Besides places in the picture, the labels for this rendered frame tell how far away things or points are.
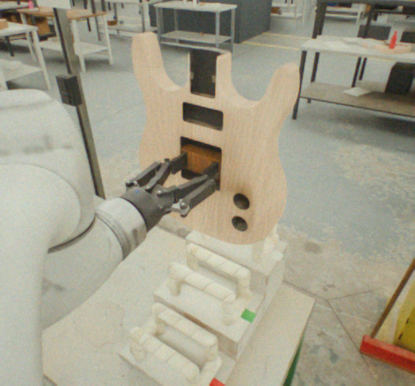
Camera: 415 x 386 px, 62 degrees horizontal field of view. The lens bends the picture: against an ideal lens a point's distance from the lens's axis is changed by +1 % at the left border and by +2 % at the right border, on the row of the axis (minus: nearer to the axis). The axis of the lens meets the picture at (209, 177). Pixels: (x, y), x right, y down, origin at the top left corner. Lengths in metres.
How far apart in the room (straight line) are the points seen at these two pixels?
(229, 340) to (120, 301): 0.38
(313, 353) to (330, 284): 0.51
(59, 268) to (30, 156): 0.15
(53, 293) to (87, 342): 0.64
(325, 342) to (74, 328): 1.48
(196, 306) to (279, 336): 0.25
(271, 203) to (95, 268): 0.34
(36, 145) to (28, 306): 0.14
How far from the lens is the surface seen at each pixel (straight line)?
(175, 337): 1.04
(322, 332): 2.25
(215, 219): 0.75
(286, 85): 0.56
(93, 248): 0.46
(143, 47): 0.71
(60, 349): 1.10
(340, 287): 2.49
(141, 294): 1.15
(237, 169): 0.65
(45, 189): 0.35
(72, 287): 0.46
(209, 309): 0.98
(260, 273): 0.96
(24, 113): 0.36
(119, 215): 0.52
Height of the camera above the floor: 1.82
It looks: 33 degrees down
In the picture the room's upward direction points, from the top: straight up
